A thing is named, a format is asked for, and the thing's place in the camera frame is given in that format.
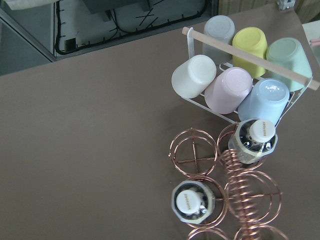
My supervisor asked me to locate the mint green plastic cup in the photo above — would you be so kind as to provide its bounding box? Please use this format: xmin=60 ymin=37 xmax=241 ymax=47
xmin=266 ymin=37 xmax=313 ymax=78

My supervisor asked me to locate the grey plastic cup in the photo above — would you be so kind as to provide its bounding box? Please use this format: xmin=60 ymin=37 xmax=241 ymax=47
xmin=202 ymin=15 xmax=235 ymax=65

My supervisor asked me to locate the white plastic cup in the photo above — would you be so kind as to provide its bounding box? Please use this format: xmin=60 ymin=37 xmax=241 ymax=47
xmin=171 ymin=54 xmax=217 ymax=99

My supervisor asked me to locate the tea bottle white cap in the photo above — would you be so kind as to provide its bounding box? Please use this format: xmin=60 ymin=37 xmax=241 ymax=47
xmin=171 ymin=180 xmax=216 ymax=225
xmin=228 ymin=119 xmax=278 ymax=165

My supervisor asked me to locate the cup rack with cups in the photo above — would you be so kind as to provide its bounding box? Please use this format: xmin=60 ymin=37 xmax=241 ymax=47
xmin=178 ymin=26 xmax=320 ymax=125

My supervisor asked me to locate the pink plastic cup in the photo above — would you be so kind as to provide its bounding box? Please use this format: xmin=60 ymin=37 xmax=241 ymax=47
xmin=204 ymin=67 xmax=253 ymax=115

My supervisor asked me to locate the yellow plastic cup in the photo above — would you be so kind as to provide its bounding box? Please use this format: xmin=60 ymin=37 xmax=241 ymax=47
xmin=232 ymin=27 xmax=268 ymax=78

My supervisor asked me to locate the copper wire bottle basket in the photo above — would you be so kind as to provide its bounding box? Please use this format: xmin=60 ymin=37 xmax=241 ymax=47
xmin=168 ymin=122 xmax=287 ymax=240

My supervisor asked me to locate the light blue plastic cup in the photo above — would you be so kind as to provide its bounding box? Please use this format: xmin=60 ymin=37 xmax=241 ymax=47
xmin=237 ymin=78 xmax=290 ymax=125

